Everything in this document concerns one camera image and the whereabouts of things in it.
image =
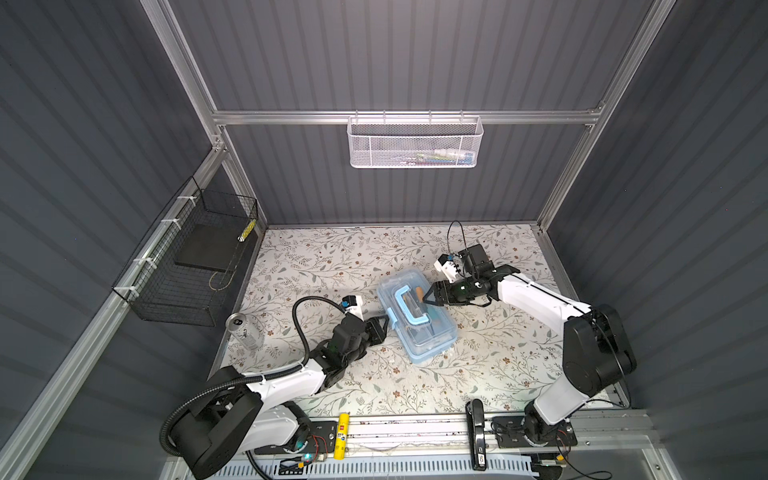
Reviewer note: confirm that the black wire side basket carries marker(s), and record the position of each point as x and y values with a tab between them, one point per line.
192	264

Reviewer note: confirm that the white wire wall basket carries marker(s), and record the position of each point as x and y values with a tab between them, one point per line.
414	142

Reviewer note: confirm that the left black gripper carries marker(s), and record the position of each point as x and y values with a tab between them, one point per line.
381	332

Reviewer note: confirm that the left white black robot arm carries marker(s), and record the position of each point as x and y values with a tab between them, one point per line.
243	412

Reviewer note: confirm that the white perforated cable tray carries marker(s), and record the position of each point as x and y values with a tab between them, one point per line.
457	466

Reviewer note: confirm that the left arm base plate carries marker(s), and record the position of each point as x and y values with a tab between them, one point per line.
320	439

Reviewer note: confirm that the blue plastic tool box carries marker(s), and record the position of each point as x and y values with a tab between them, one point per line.
424	330

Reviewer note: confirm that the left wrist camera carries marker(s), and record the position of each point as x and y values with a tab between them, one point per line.
352	304

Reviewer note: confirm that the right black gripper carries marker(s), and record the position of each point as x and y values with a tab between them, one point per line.
438	301

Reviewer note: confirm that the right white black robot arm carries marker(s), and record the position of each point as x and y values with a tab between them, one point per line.
596	351

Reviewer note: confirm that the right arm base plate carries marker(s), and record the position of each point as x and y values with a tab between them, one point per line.
518	431

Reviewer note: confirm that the aluminium front rail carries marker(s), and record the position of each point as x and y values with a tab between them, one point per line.
609	428

